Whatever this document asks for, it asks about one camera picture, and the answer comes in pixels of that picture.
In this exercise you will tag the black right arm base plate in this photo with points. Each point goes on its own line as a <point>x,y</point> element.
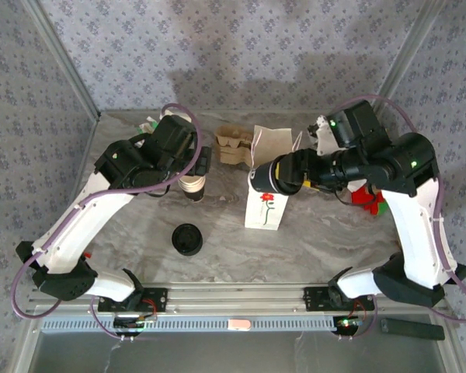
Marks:
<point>314,299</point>

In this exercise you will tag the aluminium mounting rail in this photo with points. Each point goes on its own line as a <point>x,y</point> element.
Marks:
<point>237,299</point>

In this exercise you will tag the aluminium frame post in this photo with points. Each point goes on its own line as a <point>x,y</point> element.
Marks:
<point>63,58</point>
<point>406,58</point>

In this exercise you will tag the white flower print paper bag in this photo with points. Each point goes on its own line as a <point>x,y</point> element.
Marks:
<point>264,217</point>

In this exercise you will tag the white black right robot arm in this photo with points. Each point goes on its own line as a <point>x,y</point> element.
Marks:
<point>415,233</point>

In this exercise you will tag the stack of paper cups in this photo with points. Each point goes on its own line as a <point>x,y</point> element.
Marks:
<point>194,190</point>

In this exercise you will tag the stack of black lids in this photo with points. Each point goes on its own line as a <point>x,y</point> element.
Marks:
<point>186,239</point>

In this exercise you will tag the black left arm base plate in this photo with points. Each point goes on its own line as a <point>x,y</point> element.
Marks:
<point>157,299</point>

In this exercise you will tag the black paper coffee cup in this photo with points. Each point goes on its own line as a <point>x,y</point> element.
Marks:
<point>276,175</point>

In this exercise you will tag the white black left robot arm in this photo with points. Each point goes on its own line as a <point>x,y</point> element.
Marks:
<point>81,217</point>

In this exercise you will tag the green toy brick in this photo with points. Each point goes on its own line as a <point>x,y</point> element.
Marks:
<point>380,209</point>

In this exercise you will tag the pink white sticker label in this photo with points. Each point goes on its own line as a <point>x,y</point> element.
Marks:
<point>239,325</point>

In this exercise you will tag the large red toy brick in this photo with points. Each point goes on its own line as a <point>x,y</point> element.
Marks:
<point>363,198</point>

